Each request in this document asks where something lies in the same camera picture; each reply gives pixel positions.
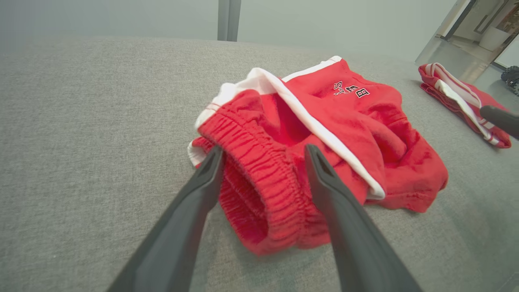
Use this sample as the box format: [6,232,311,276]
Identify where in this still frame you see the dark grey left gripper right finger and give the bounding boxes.
[304,144,424,292]

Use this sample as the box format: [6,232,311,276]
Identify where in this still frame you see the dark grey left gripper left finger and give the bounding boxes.
[106,145,225,292]

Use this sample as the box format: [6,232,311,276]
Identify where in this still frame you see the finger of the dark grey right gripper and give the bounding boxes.
[480,105,519,140]

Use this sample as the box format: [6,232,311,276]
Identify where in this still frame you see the red white numbered jersey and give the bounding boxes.
[418,62,512,149]

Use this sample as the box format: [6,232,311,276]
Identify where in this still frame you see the red white-trimmed shorts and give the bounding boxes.
[187,56,449,256]

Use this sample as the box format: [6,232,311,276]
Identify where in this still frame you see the black knobby wheel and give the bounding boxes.
[501,66,519,97]

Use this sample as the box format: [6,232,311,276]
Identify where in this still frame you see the white box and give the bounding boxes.
[478,26,512,52]

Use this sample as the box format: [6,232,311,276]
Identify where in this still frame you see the black door frame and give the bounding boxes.
[444,0,478,41]

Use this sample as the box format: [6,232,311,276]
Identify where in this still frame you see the grey metal partition post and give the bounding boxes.
[217,0,242,42]

